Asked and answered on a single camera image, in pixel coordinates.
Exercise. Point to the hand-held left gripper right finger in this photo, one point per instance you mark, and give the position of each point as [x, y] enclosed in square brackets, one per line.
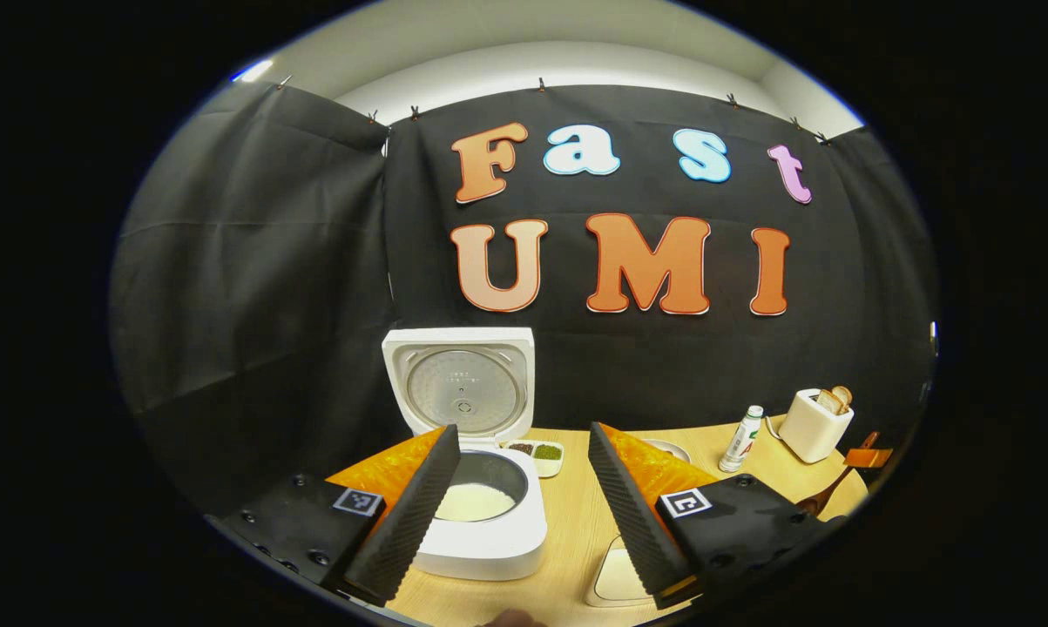
[632, 522]

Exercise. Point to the white toaster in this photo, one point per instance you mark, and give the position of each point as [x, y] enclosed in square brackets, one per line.
[811, 431]

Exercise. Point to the white round plate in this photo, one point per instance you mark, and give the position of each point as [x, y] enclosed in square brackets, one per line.
[672, 450]

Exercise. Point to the clear plastic rice container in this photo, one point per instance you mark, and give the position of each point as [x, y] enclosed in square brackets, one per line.
[595, 566]

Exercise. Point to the black backdrop cloth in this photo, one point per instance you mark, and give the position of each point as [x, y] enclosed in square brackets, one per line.
[271, 305]

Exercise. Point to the white rice cooker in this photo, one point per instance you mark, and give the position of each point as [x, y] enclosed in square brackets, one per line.
[489, 549]

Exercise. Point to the white rice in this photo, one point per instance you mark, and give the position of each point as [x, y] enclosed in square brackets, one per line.
[476, 503]

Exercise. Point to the small white sauce dish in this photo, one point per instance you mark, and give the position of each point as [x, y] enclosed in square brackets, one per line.
[541, 453]

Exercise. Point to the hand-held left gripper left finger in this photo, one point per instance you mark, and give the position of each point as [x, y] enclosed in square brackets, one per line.
[410, 522]

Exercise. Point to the white bottle green label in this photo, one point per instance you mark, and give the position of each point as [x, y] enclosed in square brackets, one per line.
[741, 440]

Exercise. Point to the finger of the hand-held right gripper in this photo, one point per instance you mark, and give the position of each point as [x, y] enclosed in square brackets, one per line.
[868, 458]

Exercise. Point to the toast bread slice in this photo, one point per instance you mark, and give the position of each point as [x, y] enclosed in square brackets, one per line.
[828, 402]
[844, 395]

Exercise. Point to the brown wooden spoon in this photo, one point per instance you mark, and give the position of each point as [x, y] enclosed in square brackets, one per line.
[824, 496]

